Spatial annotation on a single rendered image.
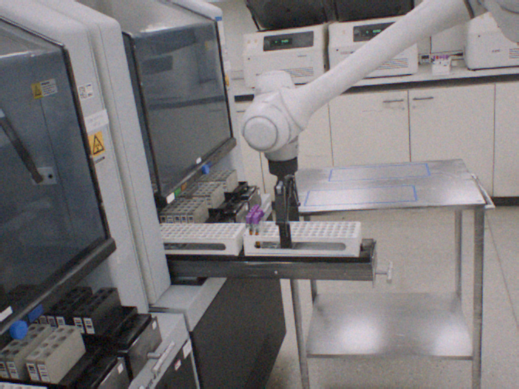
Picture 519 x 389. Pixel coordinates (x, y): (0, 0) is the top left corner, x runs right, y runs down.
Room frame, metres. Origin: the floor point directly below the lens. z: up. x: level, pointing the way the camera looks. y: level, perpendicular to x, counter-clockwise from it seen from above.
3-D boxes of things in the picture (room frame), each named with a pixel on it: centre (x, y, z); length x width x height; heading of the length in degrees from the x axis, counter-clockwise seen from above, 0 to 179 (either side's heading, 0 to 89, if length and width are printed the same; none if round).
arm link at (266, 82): (1.29, -0.07, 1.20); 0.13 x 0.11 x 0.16; 167
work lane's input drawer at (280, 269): (1.34, 0.03, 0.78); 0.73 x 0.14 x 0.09; 72
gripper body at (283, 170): (1.31, -0.07, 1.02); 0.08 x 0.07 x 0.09; 162
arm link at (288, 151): (1.31, -0.07, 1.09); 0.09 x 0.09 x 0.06
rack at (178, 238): (1.40, 0.20, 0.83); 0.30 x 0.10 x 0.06; 72
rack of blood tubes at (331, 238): (1.30, -0.10, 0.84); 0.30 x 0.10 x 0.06; 72
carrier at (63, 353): (0.88, 0.41, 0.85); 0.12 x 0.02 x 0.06; 162
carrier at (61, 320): (1.05, 0.42, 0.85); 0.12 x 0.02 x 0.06; 162
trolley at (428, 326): (1.72, -0.41, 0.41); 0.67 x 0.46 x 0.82; 76
